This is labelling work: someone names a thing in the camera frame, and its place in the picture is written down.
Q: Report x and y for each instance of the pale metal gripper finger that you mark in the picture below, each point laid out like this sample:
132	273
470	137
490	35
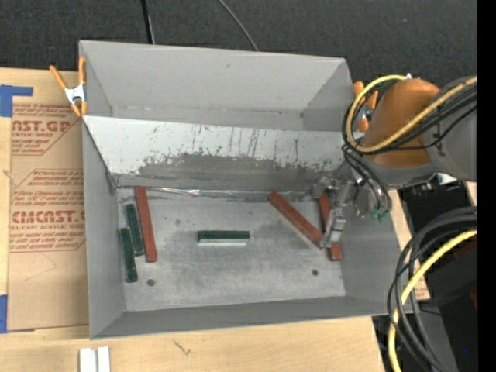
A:
329	231
338	227

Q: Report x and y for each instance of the red-brown flat block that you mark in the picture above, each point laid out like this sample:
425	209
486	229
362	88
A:
335	252
147	227
294	217

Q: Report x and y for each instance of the grey metal bin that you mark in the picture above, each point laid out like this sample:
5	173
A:
232	269

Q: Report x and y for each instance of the dark green flat block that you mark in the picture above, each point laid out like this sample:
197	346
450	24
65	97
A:
134	229
222	235
128	256

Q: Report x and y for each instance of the brown cardboard board red print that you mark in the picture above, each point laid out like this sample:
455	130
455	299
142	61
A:
46	192

